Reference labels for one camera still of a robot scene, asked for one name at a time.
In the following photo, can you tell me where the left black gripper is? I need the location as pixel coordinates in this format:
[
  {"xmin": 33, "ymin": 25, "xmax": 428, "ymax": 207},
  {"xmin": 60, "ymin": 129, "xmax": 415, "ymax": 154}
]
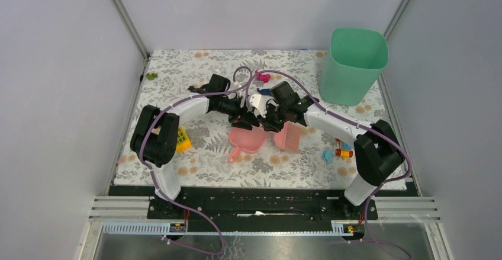
[{"xmin": 215, "ymin": 94, "xmax": 259, "ymax": 130}]

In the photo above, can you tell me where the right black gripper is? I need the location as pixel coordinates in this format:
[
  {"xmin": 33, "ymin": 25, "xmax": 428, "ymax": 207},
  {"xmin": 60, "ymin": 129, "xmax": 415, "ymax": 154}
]
[{"xmin": 257, "ymin": 102, "xmax": 289, "ymax": 134}]

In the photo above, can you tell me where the pink plastic hand brush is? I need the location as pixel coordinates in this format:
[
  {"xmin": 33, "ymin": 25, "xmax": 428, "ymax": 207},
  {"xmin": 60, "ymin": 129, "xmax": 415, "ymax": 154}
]
[{"xmin": 273, "ymin": 123, "xmax": 303, "ymax": 153}]

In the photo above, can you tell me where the pink plastic dustpan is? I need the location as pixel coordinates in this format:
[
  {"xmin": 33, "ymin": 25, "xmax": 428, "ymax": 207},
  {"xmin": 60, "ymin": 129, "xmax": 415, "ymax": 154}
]
[{"xmin": 227, "ymin": 127, "xmax": 270, "ymax": 163}]

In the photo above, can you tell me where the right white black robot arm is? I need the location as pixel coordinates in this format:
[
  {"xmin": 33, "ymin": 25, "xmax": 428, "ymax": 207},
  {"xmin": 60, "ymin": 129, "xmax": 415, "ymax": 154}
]
[{"xmin": 248, "ymin": 82, "xmax": 405, "ymax": 220}]

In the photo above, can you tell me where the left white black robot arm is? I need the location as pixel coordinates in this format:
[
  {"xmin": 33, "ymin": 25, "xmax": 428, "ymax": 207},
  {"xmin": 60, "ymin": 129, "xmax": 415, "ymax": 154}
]
[{"xmin": 130, "ymin": 74, "xmax": 259, "ymax": 219}]

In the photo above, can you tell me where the dark blue paper scrap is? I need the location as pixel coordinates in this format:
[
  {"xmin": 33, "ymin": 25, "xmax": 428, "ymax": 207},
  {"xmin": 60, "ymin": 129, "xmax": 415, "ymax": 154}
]
[{"xmin": 256, "ymin": 88, "xmax": 272, "ymax": 96}]

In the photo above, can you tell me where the magenta paper scrap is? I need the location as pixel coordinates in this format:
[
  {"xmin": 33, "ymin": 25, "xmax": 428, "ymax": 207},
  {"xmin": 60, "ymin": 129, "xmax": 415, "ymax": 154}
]
[{"xmin": 255, "ymin": 71, "xmax": 271, "ymax": 83}]

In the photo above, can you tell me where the floral patterned table mat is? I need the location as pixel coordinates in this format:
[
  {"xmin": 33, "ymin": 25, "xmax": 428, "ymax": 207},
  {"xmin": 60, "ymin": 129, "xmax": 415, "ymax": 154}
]
[{"xmin": 114, "ymin": 49, "xmax": 393, "ymax": 190}]

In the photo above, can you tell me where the yellow toy block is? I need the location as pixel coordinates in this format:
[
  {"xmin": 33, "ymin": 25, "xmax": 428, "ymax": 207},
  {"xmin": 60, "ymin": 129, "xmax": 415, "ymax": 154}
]
[{"xmin": 176, "ymin": 127, "xmax": 192, "ymax": 153}]

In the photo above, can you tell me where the light blue paper scrap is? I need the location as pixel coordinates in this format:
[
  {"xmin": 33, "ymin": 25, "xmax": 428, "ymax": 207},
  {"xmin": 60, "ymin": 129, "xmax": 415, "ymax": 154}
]
[{"xmin": 321, "ymin": 149, "xmax": 333, "ymax": 163}]

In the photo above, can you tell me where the colourful toy block car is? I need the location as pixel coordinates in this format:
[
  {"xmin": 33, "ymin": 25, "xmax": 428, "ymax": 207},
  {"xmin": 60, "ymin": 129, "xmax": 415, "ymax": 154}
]
[{"xmin": 335, "ymin": 139, "xmax": 354, "ymax": 160}]

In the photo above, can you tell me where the green plastic trash bin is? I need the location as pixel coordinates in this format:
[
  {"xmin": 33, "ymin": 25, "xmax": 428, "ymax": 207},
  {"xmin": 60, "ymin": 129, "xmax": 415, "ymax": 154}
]
[{"xmin": 319, "ymin": 27, "xmax": 389, "ymax": 106}]

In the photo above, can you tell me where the green paper scrap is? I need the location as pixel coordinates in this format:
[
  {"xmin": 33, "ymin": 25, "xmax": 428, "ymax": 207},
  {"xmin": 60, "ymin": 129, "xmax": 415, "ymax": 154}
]
[{"xmin": 145, "ymin": 72, "xmax": 158, "ymax": 81}]

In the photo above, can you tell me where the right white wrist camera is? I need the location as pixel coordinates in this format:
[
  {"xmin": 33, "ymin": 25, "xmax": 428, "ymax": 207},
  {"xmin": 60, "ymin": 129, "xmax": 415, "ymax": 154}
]
[{"xmin": 249, "ymin": 94, "xmax": 271, "ymax": 118}]

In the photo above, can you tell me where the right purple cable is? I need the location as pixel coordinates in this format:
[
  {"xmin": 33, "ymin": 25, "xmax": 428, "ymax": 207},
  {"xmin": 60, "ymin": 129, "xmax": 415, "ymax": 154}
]
[{"xmin": 243, "ymin": 69, "xmax": 413, "ymax": 260}]

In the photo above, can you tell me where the purple cable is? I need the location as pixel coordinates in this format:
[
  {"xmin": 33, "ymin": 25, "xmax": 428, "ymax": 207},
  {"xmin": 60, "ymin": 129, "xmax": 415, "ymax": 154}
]
[
  {"xmin": 138, "ymin": 66, "xmax": 254, "ymax": 256},
  {"xmin": 243, "ymin": 69, "xmax": 413, "ymax": 260}
]

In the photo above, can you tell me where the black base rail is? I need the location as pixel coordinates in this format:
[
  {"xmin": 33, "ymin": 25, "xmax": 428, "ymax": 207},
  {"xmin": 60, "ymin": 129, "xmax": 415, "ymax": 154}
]
[{"xmin": 108, "ymin": 185, "xmax": 379, "ymax": 233}]

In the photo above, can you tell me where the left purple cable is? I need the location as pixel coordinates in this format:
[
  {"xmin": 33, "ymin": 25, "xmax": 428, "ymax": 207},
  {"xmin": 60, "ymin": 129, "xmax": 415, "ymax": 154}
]
[{"xmin": 138, "ymin": 66, "xmax": 254, "ymax": 256}]

